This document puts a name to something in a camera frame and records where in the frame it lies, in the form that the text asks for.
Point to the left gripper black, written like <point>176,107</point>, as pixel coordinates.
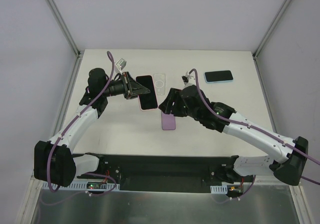
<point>126,85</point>

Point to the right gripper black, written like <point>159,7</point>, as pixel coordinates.
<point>177,102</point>

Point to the purple phone black screen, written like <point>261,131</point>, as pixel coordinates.
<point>168,122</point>

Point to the pink phone case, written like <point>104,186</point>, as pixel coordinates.
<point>142,109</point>

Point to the clear purple phone case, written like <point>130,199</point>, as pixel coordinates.
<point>159,80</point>

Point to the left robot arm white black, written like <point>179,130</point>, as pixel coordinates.
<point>53,160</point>

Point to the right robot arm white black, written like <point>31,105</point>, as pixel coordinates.
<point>285,157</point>

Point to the black phone in blue case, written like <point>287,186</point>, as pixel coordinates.
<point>218,76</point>

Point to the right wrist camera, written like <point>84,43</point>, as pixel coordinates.
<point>188,80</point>

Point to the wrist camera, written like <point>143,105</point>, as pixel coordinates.
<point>188,80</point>
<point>120,65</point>

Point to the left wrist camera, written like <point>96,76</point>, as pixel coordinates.
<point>120,65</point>

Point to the right white cable duct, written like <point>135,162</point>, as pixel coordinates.
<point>223,189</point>

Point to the white cable duct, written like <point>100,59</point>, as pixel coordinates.
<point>223,189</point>
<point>87,186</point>

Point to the left white cable duct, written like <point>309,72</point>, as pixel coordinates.
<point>87,186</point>

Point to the left aluminium corner post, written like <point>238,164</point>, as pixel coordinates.
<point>63,27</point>

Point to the aluminium corner post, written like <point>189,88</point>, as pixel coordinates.
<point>63,27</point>
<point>272,27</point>

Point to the right aluminium corner post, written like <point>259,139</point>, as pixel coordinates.
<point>272,27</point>

